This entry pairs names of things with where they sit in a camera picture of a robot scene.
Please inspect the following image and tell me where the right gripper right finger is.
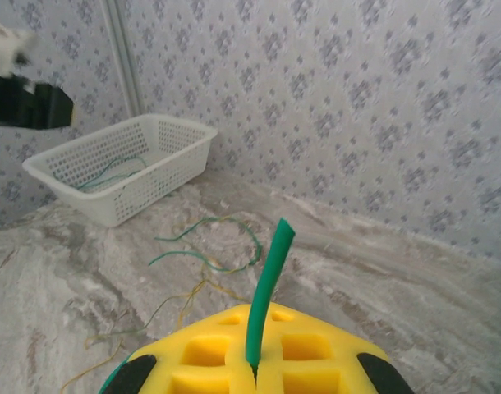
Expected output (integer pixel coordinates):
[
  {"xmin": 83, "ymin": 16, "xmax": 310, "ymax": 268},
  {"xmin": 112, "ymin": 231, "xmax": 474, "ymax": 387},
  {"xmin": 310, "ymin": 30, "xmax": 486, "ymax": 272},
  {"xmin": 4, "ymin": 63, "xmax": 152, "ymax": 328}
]
[{"xmin": 255, "ymin": 302, "xmax": 416, "ymax": 394}]

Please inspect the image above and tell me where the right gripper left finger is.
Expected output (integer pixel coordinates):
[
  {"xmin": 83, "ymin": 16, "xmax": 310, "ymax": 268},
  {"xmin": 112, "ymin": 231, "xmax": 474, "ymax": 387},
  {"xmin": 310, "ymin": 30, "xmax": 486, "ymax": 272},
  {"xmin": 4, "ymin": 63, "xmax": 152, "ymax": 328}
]
[{"xmin": 98, "ymin": 303, "xmax": 259, "ymax": 394}]

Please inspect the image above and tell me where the thin green cable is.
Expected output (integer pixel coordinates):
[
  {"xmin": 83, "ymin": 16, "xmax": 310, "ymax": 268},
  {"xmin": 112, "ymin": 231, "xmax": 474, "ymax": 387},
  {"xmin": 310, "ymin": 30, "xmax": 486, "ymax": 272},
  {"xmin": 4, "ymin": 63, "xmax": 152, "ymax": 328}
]
[
  {"xmin": 148, "ymin": 216, "xmax": 264, "ymax": 274},
  {"xmin": 53, "ymin": 155, "xmax": 124, "ymax": 190},
  {"xmin": 76, "ymin": 157, "xmax": 149, "ymax": 192}
]

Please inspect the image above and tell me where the dark teal cable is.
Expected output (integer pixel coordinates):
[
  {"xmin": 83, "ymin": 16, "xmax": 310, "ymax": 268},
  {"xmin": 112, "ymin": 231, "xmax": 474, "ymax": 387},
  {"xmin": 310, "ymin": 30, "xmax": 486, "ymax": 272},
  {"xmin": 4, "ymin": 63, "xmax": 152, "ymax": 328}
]
[{"xmin": 97, "ymin": 217, "xmax": 296, "ymax": 394}]

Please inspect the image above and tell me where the thin yellow cable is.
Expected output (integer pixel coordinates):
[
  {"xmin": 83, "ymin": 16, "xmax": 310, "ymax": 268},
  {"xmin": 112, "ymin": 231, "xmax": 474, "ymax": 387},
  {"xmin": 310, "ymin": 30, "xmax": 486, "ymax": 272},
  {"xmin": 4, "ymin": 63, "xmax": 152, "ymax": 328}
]
[{"xmin": 60, "ymin": 338, "xmax": 124, "ymax": 392}]

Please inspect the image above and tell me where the white plastic basket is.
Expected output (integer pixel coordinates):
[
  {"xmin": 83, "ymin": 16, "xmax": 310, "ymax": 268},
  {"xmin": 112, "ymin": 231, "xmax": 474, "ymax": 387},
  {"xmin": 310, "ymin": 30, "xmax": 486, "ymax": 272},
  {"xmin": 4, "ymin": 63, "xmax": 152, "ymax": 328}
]
[{"xmin": 22, "ymin": 113, "xmax": 218, "ymax": 229}]

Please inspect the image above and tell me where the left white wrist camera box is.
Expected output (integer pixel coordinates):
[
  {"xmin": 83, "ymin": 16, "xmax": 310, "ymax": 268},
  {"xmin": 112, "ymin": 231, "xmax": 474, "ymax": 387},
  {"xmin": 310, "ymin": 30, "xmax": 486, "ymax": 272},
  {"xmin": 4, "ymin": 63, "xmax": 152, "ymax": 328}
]
[{"xmin": 0, "ymin": 28, "xmax": 41, "ymax": 78}]

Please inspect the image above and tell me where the aluminium frame post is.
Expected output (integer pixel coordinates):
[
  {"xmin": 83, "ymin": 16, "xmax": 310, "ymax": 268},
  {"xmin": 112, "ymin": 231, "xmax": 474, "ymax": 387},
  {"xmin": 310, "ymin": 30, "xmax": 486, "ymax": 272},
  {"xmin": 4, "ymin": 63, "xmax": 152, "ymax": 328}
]
[{"xmin": 104, "ymin": 0, "xmax": 143, "ymax": 118}]

